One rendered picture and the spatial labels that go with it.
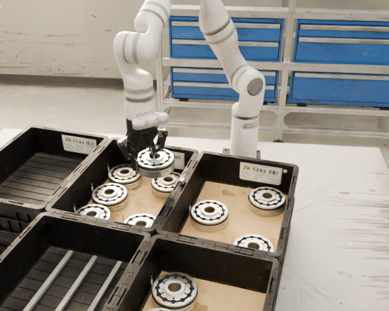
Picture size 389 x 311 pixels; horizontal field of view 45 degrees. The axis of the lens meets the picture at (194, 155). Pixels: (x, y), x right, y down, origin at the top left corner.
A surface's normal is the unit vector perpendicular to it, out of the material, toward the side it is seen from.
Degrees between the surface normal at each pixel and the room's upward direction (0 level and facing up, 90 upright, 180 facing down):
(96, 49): 90
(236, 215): 0
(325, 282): 0
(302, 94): 90
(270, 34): 90
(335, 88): 90
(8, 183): 0
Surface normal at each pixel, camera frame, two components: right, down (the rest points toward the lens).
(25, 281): 0.00, -0.85
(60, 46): -0.11, 0.52
